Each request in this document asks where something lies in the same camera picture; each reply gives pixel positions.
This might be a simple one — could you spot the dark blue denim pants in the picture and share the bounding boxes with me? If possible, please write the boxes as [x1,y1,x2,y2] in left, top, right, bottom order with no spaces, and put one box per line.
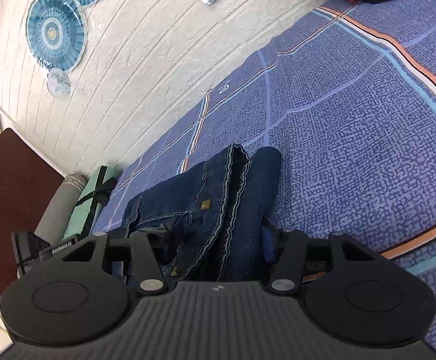
[115,144,282,284]

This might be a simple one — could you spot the grey patterned pillow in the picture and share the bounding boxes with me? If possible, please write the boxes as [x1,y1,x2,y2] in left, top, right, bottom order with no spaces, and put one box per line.
[34,173,87,245]

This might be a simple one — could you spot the dark brown wooden headboard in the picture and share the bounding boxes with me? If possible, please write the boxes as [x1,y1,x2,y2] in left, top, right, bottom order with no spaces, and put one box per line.
[0,128,63,295]

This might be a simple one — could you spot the green pillow with black ribbon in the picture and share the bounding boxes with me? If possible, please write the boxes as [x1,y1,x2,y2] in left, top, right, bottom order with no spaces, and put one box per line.
[62,166,122,240]

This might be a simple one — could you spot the small white paper fan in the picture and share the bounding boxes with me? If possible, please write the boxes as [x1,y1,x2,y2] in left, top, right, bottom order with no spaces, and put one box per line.
[46,67,71,98]

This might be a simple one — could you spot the blue plaid bed sheet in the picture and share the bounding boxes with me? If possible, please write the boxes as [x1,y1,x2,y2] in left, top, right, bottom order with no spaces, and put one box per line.
[95,0,436,349]

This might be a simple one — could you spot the blue paper fan decoration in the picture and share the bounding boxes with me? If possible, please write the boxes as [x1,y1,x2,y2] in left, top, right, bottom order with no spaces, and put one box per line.
[26,0,88,73]

